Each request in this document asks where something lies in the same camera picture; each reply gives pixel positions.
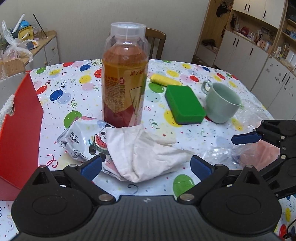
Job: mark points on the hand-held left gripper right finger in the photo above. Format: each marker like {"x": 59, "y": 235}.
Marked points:
{"x": 201, "y": 167}

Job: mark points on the small white plastic bag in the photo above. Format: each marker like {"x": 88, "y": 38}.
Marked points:
{"x": 31, "y": 44}

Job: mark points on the white sideboard with wooden top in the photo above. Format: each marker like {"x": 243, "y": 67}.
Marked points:
{"x": 49, "y": 51}

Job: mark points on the green sponge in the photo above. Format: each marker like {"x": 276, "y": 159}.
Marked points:
{"x": 185, "y": 104}

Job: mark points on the wet wipes pack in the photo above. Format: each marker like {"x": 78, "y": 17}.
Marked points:
{"x": 81, "y": 136}

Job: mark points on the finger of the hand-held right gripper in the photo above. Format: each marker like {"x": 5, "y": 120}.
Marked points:
{"x": 277, "y": 166}
{"x": 246, "y": 138}

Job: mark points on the pale green mug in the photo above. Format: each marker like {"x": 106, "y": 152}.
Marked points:
{"x": 219, "y": 106}

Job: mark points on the bubble wrap sheet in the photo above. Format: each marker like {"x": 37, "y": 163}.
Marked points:
{"x": 256, "y": 111}

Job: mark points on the red storage box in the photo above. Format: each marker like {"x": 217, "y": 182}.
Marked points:
{"x": 20, "y": 143}

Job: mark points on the yellow plastic container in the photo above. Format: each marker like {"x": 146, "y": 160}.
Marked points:
{"x": 26, "y": 32}

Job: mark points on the brown wooden chair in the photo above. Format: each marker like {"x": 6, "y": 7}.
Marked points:
{"x": 157, "y": 41}

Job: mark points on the clear plastic bag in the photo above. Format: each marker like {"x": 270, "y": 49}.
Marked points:
{"x": 13, "y": 49}

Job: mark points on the pink cloth in clear bag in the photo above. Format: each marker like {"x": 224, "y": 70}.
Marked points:
{"x": 254, "y": 153}

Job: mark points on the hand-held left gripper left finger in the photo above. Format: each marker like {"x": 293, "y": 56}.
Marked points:
{"x": 92, "y": 167}

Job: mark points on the balloon print tablecloth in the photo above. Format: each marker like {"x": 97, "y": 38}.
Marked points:
{"x": 69, "y": 76}

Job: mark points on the light wooden board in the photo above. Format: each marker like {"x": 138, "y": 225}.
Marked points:
{"x": 12, "y": 68}

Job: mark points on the white cloth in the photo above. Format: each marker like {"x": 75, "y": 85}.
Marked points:
{"x": 148, "y": 150}

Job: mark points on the yellow sponge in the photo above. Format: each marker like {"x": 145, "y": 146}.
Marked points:
{"x": 164, "y": 80}

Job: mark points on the black item on shelf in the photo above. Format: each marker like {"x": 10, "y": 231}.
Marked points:
{"x": 209, "y": 42}

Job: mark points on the white wooden wall cabinet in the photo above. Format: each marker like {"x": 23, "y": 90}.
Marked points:
{"x": 245, "y": 53}

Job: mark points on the orange drink bottle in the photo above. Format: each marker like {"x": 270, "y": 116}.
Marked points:
{"x": 124, "y": 76}

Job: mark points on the black hanging bag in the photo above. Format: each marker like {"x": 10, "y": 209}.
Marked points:
{"x": 224, "y": 9}

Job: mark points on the clear drinking glasses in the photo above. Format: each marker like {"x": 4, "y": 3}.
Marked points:
{"x": 40, "y": 29}

